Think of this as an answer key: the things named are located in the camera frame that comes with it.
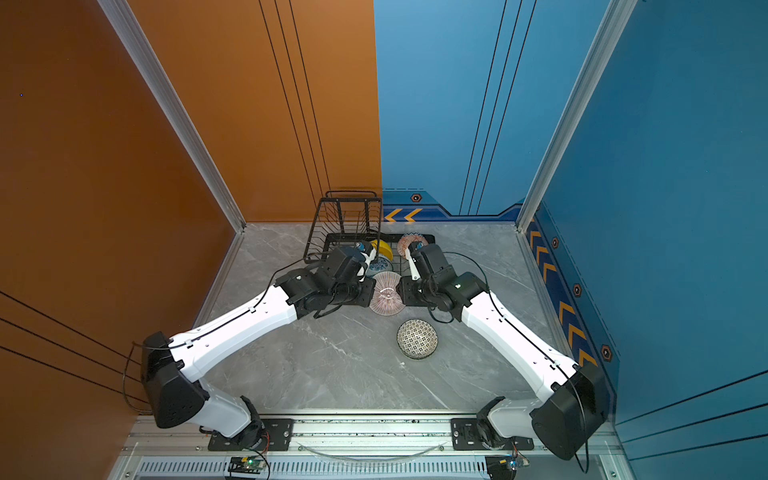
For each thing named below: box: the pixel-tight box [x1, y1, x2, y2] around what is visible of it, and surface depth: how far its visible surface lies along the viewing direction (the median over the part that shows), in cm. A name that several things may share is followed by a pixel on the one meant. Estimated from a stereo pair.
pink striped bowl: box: [369, 271, 406, 316], surface depth 79 cm
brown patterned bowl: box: [396, 318, 439, 360], surface depth 88 cm
